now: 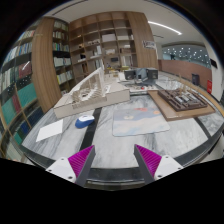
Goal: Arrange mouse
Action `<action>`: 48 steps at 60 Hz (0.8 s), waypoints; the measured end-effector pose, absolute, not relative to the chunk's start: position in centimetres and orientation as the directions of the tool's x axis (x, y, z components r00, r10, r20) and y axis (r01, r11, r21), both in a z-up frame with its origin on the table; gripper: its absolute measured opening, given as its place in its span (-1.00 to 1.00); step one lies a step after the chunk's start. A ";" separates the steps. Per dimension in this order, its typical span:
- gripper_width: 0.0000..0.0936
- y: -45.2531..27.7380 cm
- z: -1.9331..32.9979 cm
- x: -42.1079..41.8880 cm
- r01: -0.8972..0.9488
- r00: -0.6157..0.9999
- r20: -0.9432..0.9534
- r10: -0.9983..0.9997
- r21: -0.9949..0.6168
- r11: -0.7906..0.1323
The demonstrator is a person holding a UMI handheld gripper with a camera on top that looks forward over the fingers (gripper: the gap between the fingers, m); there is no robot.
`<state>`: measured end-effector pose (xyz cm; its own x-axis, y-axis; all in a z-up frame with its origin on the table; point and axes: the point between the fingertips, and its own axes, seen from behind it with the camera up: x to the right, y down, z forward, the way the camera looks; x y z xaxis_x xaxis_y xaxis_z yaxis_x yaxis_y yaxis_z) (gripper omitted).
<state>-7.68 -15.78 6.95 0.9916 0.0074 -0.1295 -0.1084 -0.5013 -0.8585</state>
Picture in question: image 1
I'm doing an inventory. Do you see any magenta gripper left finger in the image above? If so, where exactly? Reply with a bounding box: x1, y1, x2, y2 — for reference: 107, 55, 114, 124
46, 145, 96, 187

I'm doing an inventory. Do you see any pastel patterned mouse pad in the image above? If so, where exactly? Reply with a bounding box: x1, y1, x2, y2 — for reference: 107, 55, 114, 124
112, 107, 170, 137

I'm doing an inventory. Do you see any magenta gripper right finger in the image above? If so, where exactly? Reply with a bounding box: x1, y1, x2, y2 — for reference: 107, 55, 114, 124
134, 144, 183, 184

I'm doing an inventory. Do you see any blue white computer mouse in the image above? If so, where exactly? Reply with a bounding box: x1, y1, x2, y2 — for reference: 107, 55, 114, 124
75, 115, 95, 128

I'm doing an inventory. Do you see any grey dark building model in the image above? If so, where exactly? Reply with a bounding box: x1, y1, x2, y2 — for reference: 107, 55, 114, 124
124, 68, 158, 81

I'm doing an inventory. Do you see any brown wooden site model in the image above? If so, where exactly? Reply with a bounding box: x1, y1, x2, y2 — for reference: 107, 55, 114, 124
148, 88, 215, 121

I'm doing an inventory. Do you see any left bookshelf with books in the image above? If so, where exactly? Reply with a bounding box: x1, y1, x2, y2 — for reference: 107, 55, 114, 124
0, 17, 75, 158

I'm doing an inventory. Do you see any flat white base model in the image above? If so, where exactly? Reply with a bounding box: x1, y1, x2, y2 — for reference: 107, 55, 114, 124
121, 80, 157, 94

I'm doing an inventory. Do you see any white architectural building model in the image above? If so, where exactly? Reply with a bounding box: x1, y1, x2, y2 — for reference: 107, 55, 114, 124
54, 68, 130, 118

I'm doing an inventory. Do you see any wooden bookshelf wall unit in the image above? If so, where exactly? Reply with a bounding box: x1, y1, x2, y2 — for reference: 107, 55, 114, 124
69, 11, 158, 82

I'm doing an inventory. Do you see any white paper sheet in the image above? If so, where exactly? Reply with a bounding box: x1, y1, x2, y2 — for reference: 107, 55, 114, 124
36, 120, 63, 142

